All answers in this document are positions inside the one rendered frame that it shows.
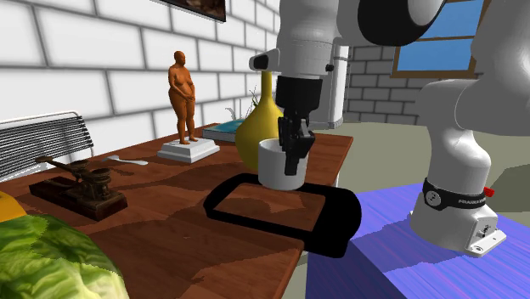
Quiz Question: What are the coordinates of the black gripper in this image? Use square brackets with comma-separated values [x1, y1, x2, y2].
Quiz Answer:
[274, 76, 324, 178]

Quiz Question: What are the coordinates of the white cup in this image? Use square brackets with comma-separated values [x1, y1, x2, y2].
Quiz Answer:
[257, 138, 310, 192]

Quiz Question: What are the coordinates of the yellow vase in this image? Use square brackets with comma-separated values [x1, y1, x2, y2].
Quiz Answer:
[234, 70, 288, 172]

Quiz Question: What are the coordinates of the white cylinder tank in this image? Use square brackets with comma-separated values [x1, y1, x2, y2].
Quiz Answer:
[309, 37, 352, 131]

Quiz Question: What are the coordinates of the teal book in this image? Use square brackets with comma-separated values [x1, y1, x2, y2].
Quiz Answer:
[201, 119, 248, 144]

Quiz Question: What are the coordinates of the orange figure on white base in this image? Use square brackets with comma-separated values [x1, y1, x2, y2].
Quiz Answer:
[156, 50, 222, 165]

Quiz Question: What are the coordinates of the white spoon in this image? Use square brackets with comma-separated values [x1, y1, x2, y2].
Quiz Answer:
[101, 154, 149, 167]

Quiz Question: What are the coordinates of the brown wooden table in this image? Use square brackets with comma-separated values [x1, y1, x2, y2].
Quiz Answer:
[0, 122, 355, 299]

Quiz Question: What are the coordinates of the brown framed window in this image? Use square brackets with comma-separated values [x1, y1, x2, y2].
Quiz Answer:
[390, 0, 493, 80]

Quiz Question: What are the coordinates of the purple robot stand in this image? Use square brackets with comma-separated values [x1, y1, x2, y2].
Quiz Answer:
[305, 183, 530, 299]

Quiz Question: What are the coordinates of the dark brown telegraph key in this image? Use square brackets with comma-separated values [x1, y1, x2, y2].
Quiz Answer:
[28, 155, 129, 223]

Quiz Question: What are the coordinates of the grey metal chair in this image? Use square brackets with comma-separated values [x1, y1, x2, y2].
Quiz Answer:
[0, 110, 95, 183]

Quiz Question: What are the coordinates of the green lettuce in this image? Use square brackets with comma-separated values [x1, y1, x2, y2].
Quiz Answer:
[0, 213, 131, 299]

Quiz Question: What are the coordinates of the yellow fruit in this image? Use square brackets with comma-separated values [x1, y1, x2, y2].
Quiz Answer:
[0, 190, 28, 223]

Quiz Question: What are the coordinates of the black rectangular frame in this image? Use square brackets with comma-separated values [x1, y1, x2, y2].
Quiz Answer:
[202, 172, 363, 259]

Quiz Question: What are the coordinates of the dark wall picture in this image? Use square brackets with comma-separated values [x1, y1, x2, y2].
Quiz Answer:
[158, 0, 228, 24]

